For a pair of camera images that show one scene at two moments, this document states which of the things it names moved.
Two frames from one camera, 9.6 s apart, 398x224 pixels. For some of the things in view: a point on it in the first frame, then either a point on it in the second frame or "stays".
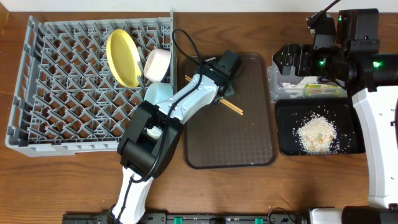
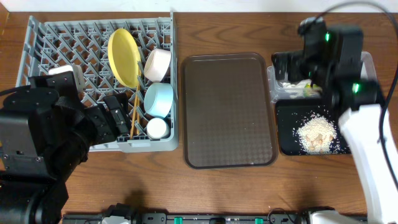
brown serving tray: [219, 137] stays
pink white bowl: [157, 65] stays
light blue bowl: [158, 91] stays
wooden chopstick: [223, 100] -> [136, 98]
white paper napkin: [311, 79] stays
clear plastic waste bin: [290, 86] stays
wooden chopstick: [223, 102] -> [138, 105]
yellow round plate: [124, 58] stays
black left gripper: [228, 88] -> [98, 113]
